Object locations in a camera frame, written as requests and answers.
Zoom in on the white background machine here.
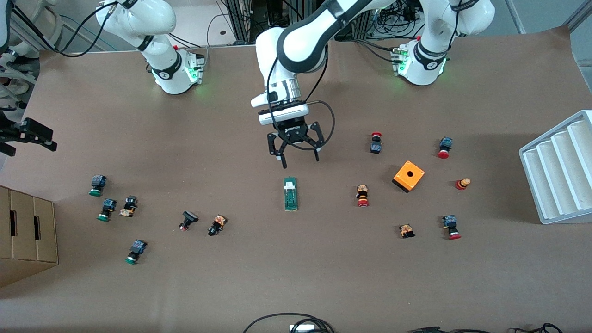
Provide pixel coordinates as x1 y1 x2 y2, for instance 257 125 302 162
0 0 63 63

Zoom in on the black looped cable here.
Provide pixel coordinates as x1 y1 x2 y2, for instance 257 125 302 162
242 313 335 333

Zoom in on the aluminium frame rack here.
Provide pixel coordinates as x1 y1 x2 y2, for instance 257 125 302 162
224 0 398 44

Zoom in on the green push button blue block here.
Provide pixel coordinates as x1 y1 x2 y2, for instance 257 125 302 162
124 239 148 265
89 174 108 197
97 198 117 222

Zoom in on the black button orange contact block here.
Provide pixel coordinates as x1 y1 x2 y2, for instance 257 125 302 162
207 214 228 237

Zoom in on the brown cardboard box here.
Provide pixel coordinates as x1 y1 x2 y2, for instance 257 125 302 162
0 185 59 288

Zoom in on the orange button enclosure box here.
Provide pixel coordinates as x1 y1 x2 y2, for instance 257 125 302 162
392 160 426 193

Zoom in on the black square push button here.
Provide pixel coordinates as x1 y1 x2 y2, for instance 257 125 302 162
179 210 199 232

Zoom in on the white ribbed plastic tray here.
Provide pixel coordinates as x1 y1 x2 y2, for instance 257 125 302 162
518 110 592 225

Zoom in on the brown paper table cover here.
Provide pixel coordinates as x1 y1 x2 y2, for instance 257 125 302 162
0 25 592 333

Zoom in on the black button cream contact block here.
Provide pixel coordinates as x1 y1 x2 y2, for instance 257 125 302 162
119 195 138 218

